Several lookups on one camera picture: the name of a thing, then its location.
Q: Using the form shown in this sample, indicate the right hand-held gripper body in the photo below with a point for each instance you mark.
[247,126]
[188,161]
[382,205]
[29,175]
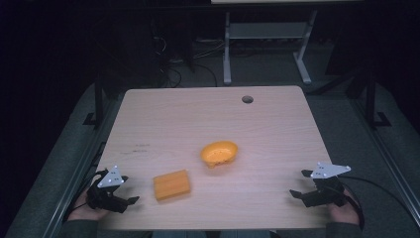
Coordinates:
[325,193]

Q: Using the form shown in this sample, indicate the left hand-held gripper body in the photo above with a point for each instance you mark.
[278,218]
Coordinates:
[105,195]

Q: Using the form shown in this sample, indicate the orange sponge block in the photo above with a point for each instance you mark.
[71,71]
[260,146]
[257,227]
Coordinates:
[171,184]

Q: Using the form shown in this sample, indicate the orange plastic bowl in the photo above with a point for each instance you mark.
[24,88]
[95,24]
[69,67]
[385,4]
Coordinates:
[219,153]

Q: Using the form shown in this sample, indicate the person's left hand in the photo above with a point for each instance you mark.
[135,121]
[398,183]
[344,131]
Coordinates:
[84,211]

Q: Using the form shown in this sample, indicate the person's right hand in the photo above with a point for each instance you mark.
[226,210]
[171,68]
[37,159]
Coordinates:
[343,214]

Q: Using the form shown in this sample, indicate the white metal stand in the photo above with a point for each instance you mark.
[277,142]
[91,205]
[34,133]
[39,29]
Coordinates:
[227,49]

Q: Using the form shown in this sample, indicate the aluminium side rail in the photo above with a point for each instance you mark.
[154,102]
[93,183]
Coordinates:
[388,159]
[58,214]

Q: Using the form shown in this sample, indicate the black metal frame post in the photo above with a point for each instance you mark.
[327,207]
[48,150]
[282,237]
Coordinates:
[370,99]
[98,99]

